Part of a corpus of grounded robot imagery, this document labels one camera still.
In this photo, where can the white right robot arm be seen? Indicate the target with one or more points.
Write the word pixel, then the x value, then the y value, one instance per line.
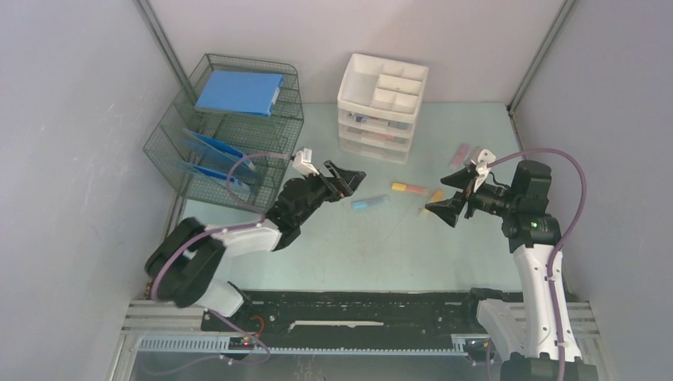
pixel 544 348

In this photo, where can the pale yellow highlighter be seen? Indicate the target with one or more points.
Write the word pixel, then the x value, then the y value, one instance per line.
pixel 435 197

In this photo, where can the light blue highlighter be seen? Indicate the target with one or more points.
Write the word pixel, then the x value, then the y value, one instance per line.
pixel 363 204

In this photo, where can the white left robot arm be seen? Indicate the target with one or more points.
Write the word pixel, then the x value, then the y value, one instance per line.
pixel 183 268

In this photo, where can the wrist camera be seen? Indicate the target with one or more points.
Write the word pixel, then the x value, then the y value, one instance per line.
pixel 302 162
pixel 480 159

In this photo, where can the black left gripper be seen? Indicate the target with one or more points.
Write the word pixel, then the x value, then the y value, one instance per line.
pixel 343 176

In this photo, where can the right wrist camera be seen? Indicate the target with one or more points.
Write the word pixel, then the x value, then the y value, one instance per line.
pixel 480 159

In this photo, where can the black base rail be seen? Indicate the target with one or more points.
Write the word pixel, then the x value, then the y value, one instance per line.
pixel 438 323

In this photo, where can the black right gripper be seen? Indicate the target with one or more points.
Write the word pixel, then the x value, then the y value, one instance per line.
pixel 448 209

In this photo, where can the white plastic drawer organizer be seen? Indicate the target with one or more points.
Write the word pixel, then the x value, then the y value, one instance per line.
pixel 378 103

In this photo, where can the green wire mesh rack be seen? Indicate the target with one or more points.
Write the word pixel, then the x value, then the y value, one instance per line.
pixel 263 139

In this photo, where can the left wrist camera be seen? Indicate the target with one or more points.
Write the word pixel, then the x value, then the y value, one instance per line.
pixel 302 162

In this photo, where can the yellow pink highlighter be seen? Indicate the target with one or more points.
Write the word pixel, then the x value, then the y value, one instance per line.
pixel 408 188

